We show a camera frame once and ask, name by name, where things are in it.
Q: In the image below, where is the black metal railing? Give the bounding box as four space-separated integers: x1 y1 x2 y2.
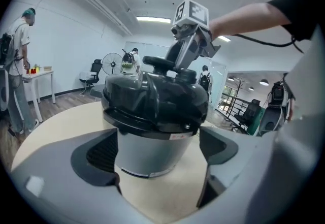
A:
218 93 252 119

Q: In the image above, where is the cluster of red cups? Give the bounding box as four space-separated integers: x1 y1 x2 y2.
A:
26 64 41 75

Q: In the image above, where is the person's right forearm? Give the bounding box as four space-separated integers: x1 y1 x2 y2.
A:
208 2 293 42

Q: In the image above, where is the black office chair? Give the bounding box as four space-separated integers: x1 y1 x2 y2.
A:
233 99 262 132

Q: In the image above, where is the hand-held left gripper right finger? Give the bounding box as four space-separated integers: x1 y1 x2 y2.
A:
157 116 325 224

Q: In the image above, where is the white rectangular desk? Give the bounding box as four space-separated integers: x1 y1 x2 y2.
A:
22 69 56 122

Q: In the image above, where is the grey oval pod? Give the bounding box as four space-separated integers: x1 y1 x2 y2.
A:
0 68 10 112
258 105 288 138

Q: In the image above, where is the round beige table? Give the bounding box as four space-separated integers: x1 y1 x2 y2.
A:
10 100 254 220

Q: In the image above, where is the black electric pressure cooker lid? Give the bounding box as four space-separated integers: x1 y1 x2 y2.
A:
101 55 210 130

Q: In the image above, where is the black chair with white cover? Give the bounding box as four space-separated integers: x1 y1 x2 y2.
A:
79 59 103 89

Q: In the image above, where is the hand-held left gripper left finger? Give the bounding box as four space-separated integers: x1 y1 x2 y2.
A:
10 127 153 224

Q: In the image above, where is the black standing fan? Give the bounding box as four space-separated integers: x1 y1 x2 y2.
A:
101 52 124 76

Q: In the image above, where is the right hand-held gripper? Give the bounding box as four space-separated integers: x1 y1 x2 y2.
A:
165 0 221 70

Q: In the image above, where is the grey electric pressure cooker pot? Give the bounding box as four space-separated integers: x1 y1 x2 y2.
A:
102 107 207 178

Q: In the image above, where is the person's black shirt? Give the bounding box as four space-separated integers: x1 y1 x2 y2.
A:
268 0 319 42

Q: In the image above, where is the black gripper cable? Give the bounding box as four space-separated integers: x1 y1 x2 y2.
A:
231 34 305 53

